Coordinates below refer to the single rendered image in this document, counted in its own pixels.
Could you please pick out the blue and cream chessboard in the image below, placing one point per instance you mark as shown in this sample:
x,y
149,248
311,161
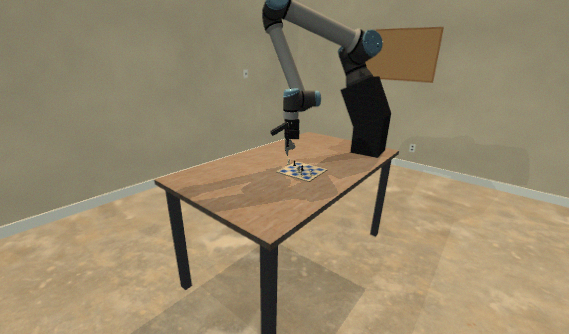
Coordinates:
x,y
291,171

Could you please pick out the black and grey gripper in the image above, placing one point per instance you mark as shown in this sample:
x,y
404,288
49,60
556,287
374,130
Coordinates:
x,y
291,132

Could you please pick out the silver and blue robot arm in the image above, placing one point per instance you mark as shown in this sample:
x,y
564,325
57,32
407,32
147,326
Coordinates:
x,y
353,59

